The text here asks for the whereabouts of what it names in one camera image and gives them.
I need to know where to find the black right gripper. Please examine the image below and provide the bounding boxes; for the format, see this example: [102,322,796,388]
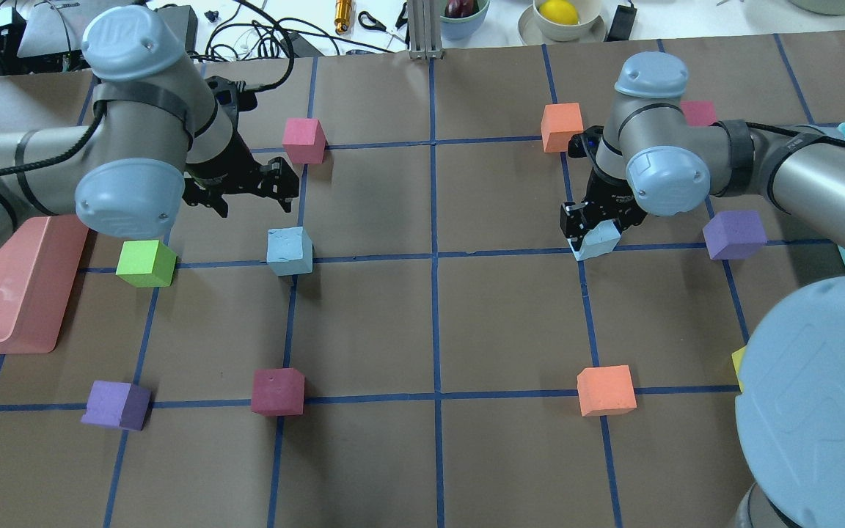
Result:
[560,169,648,253]

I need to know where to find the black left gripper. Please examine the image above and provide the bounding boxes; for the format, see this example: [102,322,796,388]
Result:
[182,131,301,219]

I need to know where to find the light blue block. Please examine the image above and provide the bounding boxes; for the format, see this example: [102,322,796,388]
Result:
[573,219,621,261]
[267,227,314,276]

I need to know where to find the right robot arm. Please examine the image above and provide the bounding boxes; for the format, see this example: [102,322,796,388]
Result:
[560,51,845,527]

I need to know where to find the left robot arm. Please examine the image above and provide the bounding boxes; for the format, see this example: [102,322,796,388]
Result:
[0,4,301,248]

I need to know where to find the pink block far right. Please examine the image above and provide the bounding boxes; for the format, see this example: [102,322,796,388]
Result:
[282,117,326,164]

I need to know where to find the pink block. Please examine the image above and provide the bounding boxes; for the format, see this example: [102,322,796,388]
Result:
[680,100,718,127]
[249,367,306,417]
[282,117,326,164]

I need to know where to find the orange block right side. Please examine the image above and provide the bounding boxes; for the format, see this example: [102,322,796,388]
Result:
[541,101,585,153]

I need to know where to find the orange block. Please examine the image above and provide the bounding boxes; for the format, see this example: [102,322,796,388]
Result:
[541,101,585,153]
[577,364,637,417]

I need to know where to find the green block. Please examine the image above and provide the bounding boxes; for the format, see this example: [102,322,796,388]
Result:
[115,240,178,287]

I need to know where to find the pink block near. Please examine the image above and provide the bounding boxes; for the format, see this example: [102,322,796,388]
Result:
[680,100,718,127]

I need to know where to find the purple block near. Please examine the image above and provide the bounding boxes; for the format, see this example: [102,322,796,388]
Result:
[702,210,769,260]

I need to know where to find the purple block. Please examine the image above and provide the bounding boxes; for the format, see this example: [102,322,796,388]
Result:
[81,380,152,431]
[702,210,769,260]

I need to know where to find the orange block left side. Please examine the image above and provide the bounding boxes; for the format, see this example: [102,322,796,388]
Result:
[577,364,637,417]

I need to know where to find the beige bowl with lemon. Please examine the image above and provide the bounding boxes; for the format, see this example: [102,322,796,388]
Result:
[519,1,606,45]

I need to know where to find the black power adapter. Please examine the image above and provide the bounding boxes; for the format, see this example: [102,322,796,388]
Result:
[604,4,637,41]

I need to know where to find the pink block far left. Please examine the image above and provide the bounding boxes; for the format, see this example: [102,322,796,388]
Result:
[249,367,306,417]

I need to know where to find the yellow lemon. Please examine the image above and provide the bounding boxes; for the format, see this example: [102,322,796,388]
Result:
[537,0,581,26]

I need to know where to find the yellow block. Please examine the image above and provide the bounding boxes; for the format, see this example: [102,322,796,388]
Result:
[731,345,747,393]

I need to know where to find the blue bowl with fruit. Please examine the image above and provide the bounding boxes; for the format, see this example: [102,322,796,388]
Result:
[439,1,491,40]

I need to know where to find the purple block far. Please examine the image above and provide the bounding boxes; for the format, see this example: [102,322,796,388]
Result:
[81,380,152,431]

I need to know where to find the pink plastic tray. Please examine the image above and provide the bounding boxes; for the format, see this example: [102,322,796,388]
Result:
[0,215,89,355]

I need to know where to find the steel bowl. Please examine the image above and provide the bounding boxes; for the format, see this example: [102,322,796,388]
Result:
[789,0,845,16]

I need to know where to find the black handled scissors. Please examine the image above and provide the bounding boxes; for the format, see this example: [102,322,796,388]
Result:
[356,10,409,33]

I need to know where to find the aluminium frame post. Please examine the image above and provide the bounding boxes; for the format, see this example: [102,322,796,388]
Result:
[406,0,444,59]

